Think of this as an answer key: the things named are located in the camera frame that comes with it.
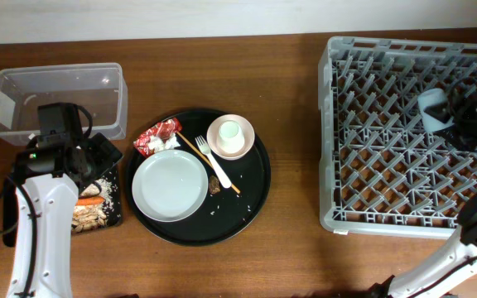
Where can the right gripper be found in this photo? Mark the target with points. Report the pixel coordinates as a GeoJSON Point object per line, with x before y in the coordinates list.
{"type": "Point", "coordinates": [467, 106]}

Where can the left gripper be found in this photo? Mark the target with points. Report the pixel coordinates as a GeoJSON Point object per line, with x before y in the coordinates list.
{"type": "Point", "coordinates": [103, 151]}

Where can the light blue cup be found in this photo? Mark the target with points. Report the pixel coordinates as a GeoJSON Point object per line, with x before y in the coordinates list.
{"type": "Point", "coordinates": [429, 98]}

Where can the orange carrot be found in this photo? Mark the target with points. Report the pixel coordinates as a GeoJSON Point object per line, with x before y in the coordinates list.
{"type": "Point", "coordinates": [90, 201]}

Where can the rice and peanut leftovers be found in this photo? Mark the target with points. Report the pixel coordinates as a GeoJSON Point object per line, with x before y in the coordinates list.
{"type": "Point", "coordinates": [93, 217]}

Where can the grey dinner plate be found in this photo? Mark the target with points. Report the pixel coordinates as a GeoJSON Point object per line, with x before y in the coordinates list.
{"type": "Point", "coordinates": [170, 186]}

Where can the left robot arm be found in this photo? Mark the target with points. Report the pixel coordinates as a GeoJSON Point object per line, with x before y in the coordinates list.
{"type": "Point", "coordinates": [45, 206]}

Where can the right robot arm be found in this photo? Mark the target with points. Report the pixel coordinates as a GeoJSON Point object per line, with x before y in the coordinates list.
{"type": "Point", "coordinates": [456, 260]}

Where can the grey dishwasher rack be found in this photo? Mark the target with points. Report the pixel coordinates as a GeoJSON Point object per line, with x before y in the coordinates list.
{"type": "Point", "coordinates": [381, 173]}

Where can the black rectangular tray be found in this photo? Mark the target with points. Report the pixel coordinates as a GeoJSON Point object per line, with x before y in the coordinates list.
{"type": "Point", "coordinates": [10, 202]}

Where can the clear plastic bin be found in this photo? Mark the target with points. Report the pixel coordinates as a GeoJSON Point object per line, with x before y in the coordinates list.
{"type": "Point", "coordinates": [99, 87]}

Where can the red crumpled snack wrapper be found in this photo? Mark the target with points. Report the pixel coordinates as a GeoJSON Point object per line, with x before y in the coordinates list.
{"type": "Point", "coordinates": [160, 137]}

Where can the wooden chopstick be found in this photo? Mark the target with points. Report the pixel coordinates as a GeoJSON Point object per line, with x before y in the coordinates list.
{"type": "Point", "coordinates": [203, 157]}

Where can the round black serving tray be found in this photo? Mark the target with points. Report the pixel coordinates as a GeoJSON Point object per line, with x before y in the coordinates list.
{"type": "Point", "coordinates": [222, 215]}

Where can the white plastic fork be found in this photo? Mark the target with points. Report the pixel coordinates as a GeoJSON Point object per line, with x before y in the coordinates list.
{"type": "Point", "coordinates": [205, 149]}

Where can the pink bowl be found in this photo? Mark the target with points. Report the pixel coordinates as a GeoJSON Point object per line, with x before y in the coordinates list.
{"type": "Point", "coordinates": [248, 132]}

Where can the brown food scrap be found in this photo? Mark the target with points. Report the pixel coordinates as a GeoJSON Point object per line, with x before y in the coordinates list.
{"type": "Point", "coordinates": [214, 185]}

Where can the white cup in bowl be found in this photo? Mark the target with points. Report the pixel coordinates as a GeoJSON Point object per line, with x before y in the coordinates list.
{"type": "Point", "coordinates": [230, 137]}

